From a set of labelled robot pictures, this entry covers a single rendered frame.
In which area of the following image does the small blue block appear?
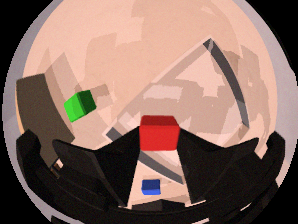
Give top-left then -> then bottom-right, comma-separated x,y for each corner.
141,179 -> 161,195

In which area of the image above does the red block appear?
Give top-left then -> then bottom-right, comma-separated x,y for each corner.
139,115 -> 180,151

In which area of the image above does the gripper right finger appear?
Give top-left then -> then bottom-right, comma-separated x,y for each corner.
176,127 -> 259,204

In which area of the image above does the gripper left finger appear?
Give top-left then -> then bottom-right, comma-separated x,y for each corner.
52,126 -> 140,208

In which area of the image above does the small green block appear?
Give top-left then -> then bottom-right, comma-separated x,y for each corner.
64,90 -> 97,123

